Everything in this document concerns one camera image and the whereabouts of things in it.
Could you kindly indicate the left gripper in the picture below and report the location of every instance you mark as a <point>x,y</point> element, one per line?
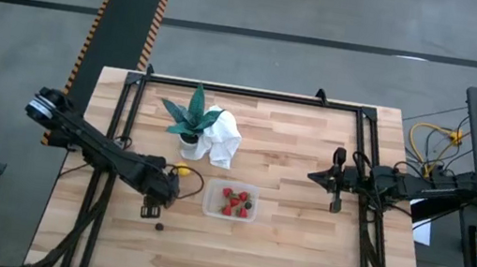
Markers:
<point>157,183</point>

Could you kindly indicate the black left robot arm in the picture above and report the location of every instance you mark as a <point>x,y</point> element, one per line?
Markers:
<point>90,142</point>

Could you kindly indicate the red strawberry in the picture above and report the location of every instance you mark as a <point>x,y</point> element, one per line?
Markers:
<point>244,212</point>
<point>234,202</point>
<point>243,196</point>
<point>227,192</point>
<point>226,210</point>

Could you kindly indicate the white cloth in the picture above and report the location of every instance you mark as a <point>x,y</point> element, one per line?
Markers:
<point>223,141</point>

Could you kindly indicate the green snake plant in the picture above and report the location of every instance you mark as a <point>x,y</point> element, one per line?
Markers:
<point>197,108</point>

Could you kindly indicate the black diagonal brace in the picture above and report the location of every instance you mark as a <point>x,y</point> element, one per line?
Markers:
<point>435,212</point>

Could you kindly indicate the yellow lemon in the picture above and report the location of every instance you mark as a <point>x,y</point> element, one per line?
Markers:
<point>183,172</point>

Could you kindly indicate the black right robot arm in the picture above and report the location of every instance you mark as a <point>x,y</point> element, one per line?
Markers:
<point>424,187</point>

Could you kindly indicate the white plant pot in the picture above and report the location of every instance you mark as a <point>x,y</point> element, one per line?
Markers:
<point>188,147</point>

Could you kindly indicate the white paper sheet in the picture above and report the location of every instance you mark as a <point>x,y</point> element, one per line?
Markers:
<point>423,233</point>

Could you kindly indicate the black hazard-striped floor mat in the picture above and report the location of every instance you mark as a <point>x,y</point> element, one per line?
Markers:
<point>120,40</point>

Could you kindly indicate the black aluminium table frame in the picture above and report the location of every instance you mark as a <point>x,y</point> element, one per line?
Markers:
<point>249,92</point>

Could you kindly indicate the clear plastic tupperware container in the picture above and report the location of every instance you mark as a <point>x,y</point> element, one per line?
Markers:
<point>212,200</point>

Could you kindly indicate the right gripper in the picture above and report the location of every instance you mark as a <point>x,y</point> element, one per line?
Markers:
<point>338,179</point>

